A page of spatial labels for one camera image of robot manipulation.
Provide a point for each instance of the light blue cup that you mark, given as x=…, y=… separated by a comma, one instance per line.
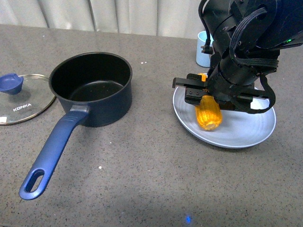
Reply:
x=202, y=59

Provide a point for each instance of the dark blue saucepan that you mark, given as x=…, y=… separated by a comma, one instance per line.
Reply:
x=94, y=90

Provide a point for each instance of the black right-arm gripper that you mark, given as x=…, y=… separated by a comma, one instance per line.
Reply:
x=234, y=85

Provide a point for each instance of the glass lid blue knob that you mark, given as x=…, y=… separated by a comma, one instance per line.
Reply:
x=23, y=97

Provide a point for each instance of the white curtain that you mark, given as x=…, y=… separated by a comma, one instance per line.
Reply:
x=172, y=18

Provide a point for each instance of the yellow corn cob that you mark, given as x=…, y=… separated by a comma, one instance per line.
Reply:
x=208, y=113

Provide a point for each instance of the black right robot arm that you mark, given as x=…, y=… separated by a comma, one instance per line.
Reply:
x=244, y=39

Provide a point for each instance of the light blue plate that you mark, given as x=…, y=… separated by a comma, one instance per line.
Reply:
x=238, y=129

